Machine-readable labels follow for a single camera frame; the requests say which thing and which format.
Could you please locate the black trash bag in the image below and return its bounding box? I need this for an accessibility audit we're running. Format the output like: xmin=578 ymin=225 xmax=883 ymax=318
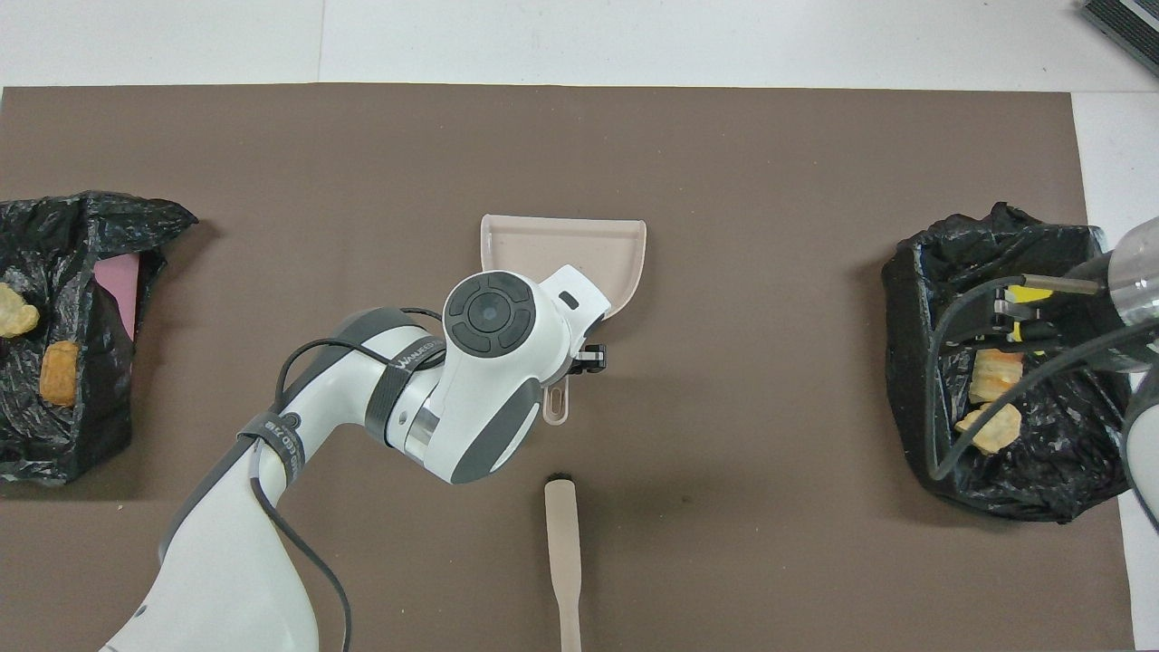
xmin=0 ymin=190 xmax=200 ymax=488
xmin=882 ymin=201 xmax=1147 ymax=524

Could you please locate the pink bin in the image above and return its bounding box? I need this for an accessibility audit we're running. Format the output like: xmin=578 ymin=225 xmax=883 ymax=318
xmin=93 ymin=254 xmax=141 ymax=342

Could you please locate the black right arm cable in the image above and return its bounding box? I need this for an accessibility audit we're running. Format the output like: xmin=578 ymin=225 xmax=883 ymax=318
xmin=924 ymin=275 xmax=1159 ymax=482

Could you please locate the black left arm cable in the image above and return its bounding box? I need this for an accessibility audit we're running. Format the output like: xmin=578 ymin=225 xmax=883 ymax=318
xmin=246 ymin=306 xmax=446 ymax=652

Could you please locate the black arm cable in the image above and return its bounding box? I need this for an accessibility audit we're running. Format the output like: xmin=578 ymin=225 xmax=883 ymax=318
xmin=924 ymin=275 xmax=1159 ymax=482
xmin=246 ymin=306 xmax=446 ymax=652

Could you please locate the brown paper table mat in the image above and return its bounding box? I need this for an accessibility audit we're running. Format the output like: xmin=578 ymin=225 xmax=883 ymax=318
xmin=0 ymin=83 xmax=1137 ymax=652

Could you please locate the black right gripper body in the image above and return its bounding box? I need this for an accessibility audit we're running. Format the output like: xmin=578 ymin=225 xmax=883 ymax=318
xmin=1032 ymin=270 xmax=1133 ymax=365

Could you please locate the pale foam piece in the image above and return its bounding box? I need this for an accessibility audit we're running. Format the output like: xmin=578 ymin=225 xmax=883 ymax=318
xmin=0 ymin=283 xmax=42 ymax=340

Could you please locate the yellow sponge piece green layer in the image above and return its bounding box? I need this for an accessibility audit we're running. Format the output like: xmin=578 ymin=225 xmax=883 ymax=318
xmin=1005 ymin=321 xmax=1053 ymax=356

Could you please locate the grey ribbed device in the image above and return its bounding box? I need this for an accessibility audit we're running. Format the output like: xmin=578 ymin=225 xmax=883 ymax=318
xmin=1080 ymin=0 xmax=1159 ymax=78

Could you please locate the beige plastic dustpan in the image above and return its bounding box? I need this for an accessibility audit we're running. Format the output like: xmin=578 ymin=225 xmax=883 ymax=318
xmin=480 ymin=214 xmax=648 ymax=427

